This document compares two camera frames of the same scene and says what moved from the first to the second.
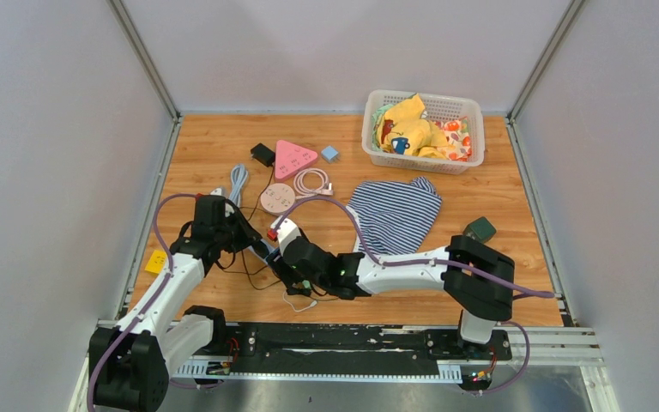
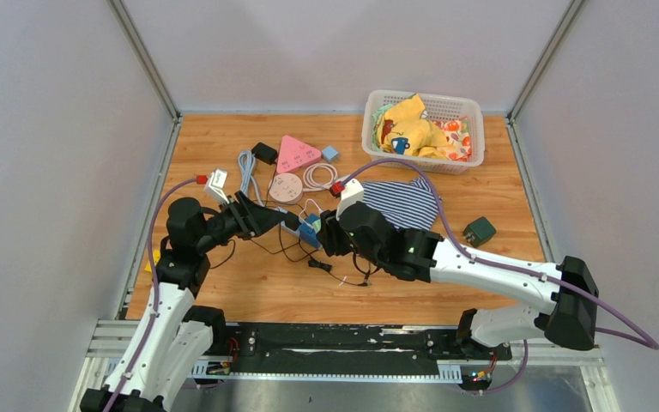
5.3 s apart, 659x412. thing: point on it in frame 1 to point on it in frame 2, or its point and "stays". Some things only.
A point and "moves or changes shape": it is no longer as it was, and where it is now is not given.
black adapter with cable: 261,248 moves or changes shape
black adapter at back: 263,154 stays
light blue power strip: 271,250 to 301,221
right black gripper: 286,271 to 330,234
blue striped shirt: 396,217 stays
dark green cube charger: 480,229 stays
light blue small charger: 329,154 stays
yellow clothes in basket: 402,130 stays
